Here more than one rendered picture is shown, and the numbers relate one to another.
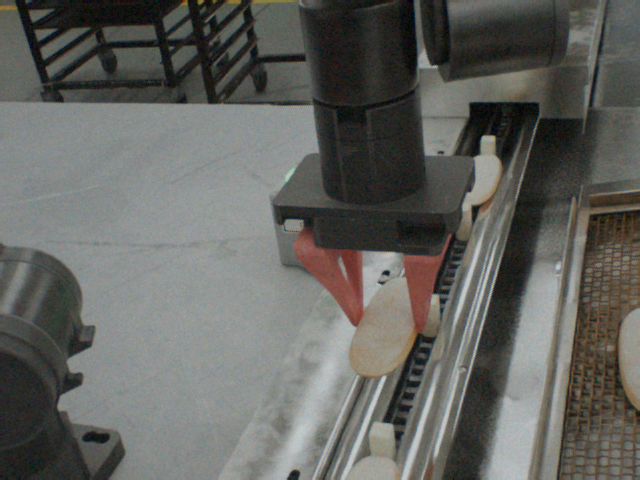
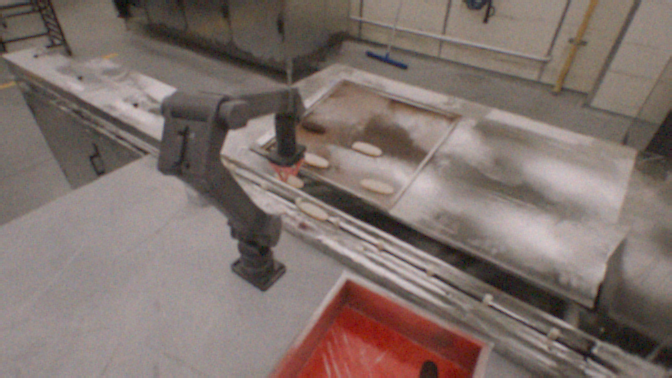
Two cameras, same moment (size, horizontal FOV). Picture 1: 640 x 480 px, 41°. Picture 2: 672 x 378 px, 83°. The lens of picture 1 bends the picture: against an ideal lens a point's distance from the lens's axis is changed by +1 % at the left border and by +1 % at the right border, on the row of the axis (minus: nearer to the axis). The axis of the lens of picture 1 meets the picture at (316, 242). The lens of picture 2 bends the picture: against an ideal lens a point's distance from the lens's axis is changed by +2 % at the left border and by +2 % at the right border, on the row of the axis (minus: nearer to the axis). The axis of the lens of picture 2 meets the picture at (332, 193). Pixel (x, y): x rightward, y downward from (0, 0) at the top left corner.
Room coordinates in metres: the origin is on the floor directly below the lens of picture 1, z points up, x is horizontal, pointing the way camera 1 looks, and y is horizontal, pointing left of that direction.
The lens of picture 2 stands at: (0.12, 0.78, 1.58)
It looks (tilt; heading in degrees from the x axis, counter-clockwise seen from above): 39 degrees down; 282
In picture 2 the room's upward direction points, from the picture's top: 2 degrees clockwise
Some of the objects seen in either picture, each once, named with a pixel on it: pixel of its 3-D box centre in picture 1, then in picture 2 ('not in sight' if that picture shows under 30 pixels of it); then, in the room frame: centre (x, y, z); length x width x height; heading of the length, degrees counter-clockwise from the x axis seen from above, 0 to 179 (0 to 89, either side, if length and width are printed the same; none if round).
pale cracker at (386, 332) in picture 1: (389, 320); (288, 179); (0.42, -0.04, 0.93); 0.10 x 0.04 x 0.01; 157
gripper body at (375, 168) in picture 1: (371, 149); (286, 145); (0.42, -0.04, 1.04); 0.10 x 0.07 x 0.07; 67
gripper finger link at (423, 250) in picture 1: (393, 260); (289, 165); (0.42, -0.04, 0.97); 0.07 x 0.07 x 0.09; 67
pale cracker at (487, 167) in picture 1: (479, 176); not in sight; (0.73, -0.16, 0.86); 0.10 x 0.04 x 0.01; 157
